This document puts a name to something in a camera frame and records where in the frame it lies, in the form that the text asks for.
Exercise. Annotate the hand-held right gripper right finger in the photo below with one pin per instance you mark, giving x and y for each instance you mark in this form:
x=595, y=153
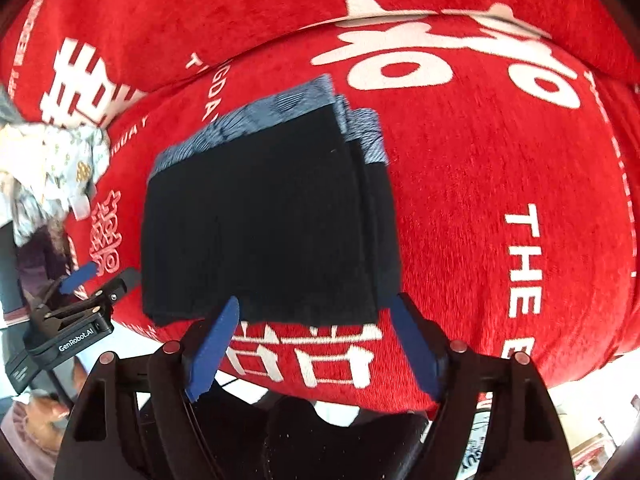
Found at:
x=417, y=350

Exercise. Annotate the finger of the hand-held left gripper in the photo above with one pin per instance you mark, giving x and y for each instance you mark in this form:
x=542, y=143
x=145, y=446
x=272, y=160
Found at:
x=80, y=276
x=117, y=287

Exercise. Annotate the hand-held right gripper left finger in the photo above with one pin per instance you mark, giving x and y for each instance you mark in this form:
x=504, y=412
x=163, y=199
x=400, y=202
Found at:
x=212, y=350

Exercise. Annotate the black pants with patterned waistband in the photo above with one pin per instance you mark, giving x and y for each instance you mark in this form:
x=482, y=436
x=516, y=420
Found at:
x=270, y=220

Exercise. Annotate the person's left forearm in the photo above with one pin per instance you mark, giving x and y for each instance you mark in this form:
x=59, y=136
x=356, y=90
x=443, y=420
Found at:
x=30, y=435

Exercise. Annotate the dark purple cloth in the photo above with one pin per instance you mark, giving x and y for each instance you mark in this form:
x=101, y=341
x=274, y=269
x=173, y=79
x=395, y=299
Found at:
x=42, y=260

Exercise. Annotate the white floral cloth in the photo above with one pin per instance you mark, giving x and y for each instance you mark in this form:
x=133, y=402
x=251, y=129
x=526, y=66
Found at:
x=55, y=160

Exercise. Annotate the person's dark clothing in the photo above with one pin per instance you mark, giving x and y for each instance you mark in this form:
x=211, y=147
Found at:
x=310, y=440

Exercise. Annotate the red blanket with white lettering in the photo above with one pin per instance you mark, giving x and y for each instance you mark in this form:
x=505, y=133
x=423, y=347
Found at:
x=475, y=185

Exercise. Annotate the red printed sofa back cushion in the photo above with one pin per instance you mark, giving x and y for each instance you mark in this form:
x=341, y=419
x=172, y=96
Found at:
x=200, y=20

